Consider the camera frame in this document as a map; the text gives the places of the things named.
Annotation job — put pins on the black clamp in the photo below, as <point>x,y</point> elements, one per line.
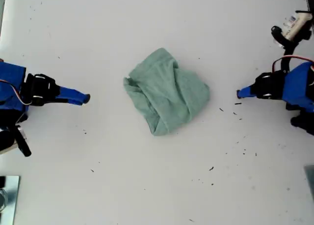
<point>2,182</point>

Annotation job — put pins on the steel base plate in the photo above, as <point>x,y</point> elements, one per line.
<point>13,198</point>

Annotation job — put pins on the arm white camera box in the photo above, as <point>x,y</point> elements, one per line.
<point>294,26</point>

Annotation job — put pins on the green t-shirt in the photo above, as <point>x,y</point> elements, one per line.
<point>169,94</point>

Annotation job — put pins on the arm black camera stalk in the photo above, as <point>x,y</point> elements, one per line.
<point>289,48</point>
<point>23,146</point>

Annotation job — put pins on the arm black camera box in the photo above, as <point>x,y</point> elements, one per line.
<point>6,141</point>

